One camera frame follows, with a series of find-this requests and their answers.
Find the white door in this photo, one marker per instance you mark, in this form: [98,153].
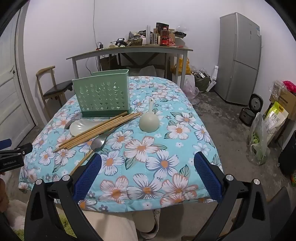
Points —
[13,92]

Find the dark green bag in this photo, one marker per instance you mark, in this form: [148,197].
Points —
[202,81]

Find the black charger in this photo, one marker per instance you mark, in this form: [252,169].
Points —
[100,45]

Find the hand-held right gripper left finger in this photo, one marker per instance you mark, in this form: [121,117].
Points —
[89,177]

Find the brown cardboard box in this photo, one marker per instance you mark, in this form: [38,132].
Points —
[108,62]

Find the yellow and white rice bag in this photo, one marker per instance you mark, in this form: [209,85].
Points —
[275,118]

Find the open brown carton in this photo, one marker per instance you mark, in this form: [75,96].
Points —
[177,37]

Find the white plastic part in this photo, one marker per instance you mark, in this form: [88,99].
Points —
[212,78]

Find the black box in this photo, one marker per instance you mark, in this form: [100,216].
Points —
[288,155]

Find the pale green plate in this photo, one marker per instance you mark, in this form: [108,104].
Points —
[81,127]

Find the plastic bag of greens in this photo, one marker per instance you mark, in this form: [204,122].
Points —
[257,143]

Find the grey desk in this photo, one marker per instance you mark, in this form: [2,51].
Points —
[129,49]

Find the clear plastic bag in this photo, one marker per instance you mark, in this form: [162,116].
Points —
[277,88]

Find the black rice cooker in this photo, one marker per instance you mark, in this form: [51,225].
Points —
[251,111]

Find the red plastic bag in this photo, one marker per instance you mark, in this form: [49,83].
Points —
[290,86]

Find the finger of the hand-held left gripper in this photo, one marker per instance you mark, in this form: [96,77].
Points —
[24,148]
[5,143]

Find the yellow plastic bag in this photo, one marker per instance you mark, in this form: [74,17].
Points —
[182,67]

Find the green perforated utensil basket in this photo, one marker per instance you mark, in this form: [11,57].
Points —
[101,97]

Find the glass jar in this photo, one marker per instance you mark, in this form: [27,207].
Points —
[136,40]

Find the wooden chair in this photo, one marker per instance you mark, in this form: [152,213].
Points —
[55,89]

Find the white cylinder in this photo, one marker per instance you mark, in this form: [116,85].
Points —
[148,34]

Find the person's white shoe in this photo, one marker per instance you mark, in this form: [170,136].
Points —
[150,224]

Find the blue floral blanket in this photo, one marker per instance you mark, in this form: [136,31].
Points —
[143,162]

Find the person's cream trouser leg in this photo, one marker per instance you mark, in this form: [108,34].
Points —
[108,227]

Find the black work light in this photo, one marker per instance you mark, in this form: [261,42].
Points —
[120,41]

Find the red bottle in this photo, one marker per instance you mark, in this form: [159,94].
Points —
[164,37]

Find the silver refrigerator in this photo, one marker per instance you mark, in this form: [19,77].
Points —
[238,58]

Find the pale green ladle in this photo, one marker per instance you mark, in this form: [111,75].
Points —
[149,122]

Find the white plastic bag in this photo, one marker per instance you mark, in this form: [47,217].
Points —
[148,70]

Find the pink plastic bag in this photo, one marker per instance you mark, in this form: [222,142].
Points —
[190,89]

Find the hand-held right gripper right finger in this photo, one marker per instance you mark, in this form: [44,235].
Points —
[207,177]

